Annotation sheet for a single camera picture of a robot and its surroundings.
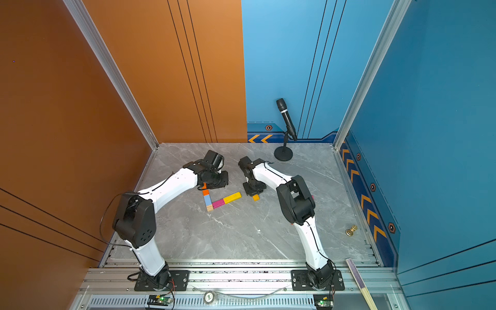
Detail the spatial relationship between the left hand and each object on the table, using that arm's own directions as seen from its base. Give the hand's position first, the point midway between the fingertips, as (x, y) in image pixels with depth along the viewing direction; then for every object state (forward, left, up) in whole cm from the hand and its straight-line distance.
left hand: (229, 179), depth 91 cm
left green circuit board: (-47, +23, -11) cm, 53 cm away
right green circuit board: (-46, -38, -12) cm, 61 cm away
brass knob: (-21, -54, -9) cm, 59 cm away
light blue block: (-6, +11, -9) cm, 16 cm away
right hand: (-1, -12, -11) cm, 16 cm away
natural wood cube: (-10, +10, -9) cm, 17 cm away
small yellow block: (-4, -13, -10) cm, 17 cm away
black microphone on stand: (+26, -30, -9) cm, 41 cm away
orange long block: (-1, +13, -11) cm, 17 cm away
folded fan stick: (-43, -53, -9) cm, 69 cm away
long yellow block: (-4, -1, -10) cm, 11 cm away
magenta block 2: (-22, -30, +23) cm, 44 cm away
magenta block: (-8, +6, -10) cm, 14 cm away
